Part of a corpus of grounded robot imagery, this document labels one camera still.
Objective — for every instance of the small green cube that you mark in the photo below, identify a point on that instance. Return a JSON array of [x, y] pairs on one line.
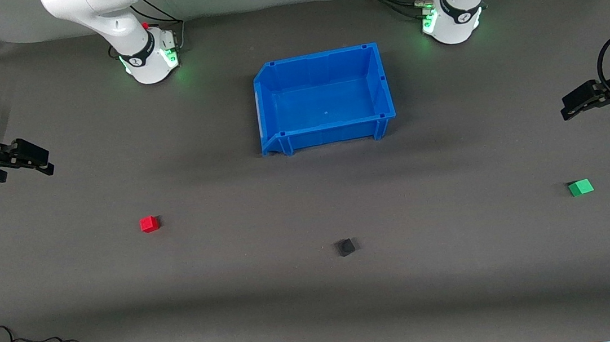
[[581, 188]]

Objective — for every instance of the small red cube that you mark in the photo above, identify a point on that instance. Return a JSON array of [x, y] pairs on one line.
[[149, 224]]

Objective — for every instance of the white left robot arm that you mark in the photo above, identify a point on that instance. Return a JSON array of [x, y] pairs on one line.
[[461, 13]]

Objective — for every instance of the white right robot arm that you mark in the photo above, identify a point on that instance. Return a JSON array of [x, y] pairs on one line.
[[119, 20]]

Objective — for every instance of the small black cube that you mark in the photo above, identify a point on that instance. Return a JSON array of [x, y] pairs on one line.
[[345, 247]]

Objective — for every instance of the blue plastic bin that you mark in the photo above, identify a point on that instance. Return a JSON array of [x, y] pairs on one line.
[[325, 98]]

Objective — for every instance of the dark grey table cloth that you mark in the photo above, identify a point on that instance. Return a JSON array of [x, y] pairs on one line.
[[319, 305]]

